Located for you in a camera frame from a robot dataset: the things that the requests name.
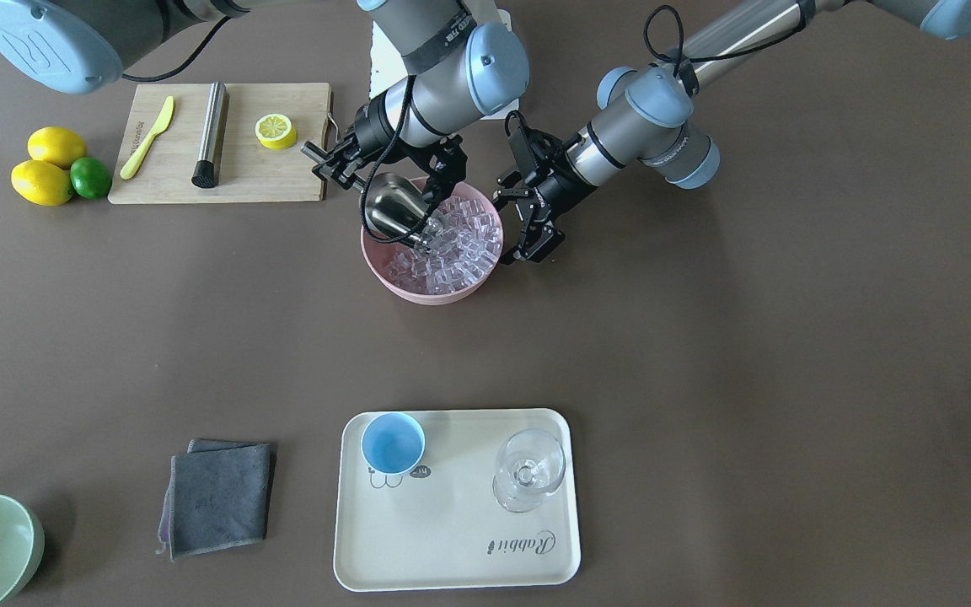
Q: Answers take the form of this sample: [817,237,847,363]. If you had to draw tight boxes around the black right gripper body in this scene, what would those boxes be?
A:
[342,95,413,169]

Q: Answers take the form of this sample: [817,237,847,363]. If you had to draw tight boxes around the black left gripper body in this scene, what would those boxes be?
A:
[525,148,598,220]

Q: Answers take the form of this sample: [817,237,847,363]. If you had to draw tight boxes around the stainless steel ice scoop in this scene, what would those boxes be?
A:
[356,172,440,252]

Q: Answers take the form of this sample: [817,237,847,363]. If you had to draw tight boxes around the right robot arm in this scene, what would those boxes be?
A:
[0,1,529,192]

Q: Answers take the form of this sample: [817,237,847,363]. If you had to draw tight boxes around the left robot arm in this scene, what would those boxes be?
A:
[492,1,843,265]

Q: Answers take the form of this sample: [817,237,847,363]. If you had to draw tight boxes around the clear ice cubes pile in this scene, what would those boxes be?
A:
[382,196,502,296]

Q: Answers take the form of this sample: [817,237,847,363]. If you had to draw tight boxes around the light blue cup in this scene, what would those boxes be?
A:
[361,412,426,475]

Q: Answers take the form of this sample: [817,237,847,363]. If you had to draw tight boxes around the half lemon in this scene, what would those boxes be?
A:
[254,114,298,150]

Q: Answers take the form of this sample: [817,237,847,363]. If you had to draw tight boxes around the bamboo cutting board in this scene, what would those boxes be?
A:
[109,82,332,204]

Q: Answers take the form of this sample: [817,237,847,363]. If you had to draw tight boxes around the pink bowl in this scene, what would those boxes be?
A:
[361,183,504,306]

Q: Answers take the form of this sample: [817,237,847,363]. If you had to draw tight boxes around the steel muddler black tip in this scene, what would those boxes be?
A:
[191,82,229,189]

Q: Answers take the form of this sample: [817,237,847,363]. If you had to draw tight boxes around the yellow plastic knife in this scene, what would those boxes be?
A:
[119,96,176,180]

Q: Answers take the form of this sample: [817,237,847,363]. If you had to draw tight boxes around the clear wine glass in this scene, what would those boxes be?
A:
[492,429,569,513]

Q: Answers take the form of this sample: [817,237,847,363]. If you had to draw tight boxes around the green lime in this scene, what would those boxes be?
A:
[68,155,113,200]

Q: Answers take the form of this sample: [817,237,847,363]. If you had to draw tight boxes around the cream plastic tray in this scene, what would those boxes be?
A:
[334,408,582,592]

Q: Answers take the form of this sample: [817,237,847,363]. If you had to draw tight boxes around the upper whole lemon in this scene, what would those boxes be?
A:
[26,126,88,169]

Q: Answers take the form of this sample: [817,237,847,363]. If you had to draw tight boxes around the whole lemon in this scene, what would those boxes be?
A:
[10,160,76,207]
[26,126,88,169]

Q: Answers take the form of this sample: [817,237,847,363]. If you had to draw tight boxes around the lower whole lemon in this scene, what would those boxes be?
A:
[10,160,76,207]

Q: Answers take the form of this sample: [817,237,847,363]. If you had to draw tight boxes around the grey folded cloth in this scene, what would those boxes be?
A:
[157,438,276,561]

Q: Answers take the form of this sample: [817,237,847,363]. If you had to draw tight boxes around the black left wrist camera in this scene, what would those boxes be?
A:
[507,126,564,187]

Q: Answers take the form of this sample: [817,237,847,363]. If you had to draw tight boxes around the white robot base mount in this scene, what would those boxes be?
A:
[367,8,520,121]

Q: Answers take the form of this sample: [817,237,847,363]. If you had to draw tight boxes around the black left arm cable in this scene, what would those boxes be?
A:
[504,4,815,140]

